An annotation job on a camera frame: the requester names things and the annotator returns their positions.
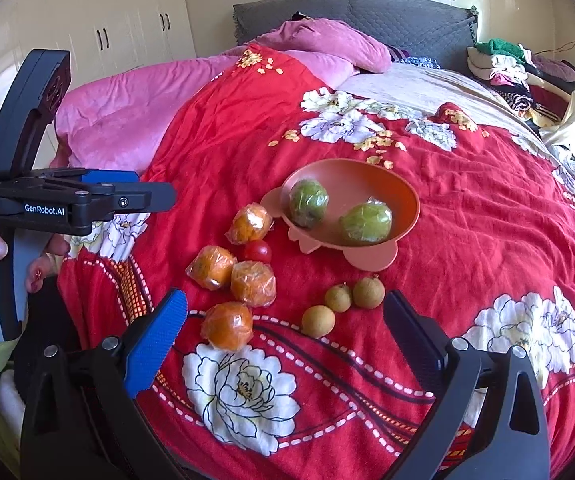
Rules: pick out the grey quilted headboard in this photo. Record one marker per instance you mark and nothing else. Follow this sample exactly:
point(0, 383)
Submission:
point(392, 20)

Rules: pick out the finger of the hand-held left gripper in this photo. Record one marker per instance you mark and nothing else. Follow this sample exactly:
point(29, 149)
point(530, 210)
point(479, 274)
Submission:
point(152, 199)
point(112, 176)

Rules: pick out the pile of folded clothes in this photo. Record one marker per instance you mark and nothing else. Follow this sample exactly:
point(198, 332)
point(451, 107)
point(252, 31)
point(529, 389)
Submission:
point(502, 65)

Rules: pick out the brown longan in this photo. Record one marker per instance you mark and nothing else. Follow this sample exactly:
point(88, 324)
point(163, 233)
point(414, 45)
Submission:
point(368, 292)
point(338, 298)
point(318, 321)

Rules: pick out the red floral blanket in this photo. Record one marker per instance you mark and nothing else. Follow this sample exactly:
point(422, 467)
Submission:
point(467, 210)

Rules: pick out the pink pillow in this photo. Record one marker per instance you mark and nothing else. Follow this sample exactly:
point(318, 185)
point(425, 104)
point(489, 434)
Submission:
point(327, 42)

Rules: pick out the white wardrobe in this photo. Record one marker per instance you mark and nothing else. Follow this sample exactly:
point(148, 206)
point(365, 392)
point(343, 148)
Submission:
point(117, 0)

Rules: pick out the plastic-wrapped green fruit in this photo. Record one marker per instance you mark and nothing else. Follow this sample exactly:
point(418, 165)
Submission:
point(366, 225)
point(309, 202)

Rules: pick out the red tomato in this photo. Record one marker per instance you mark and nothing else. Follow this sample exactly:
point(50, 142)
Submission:
point(258, 251)

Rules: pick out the beige bed sheet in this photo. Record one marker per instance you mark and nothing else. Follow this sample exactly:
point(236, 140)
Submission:
point(417, 85)

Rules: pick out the dark patterned cloth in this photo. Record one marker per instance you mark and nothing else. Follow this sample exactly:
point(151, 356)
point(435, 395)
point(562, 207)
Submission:
point(417, 61)

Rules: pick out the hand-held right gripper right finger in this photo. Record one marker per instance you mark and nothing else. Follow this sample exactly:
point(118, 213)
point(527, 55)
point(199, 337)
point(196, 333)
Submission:
point(412, 330)

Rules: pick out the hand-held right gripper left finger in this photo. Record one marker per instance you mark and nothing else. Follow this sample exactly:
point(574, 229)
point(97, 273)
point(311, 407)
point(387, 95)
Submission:
point(160, 340)

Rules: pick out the plastic-wrapped orange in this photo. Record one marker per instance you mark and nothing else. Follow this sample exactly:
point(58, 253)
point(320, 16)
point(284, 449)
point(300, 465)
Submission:
point(212, 267)
point(250, 224)
point(227, 326)
point(253, 283)

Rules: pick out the pink blanket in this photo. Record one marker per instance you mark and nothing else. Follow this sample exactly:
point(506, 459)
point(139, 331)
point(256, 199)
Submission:
point(117, 110)

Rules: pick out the salmon plastic bowl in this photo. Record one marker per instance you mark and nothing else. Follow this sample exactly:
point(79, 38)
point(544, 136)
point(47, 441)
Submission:
point(367, 185)

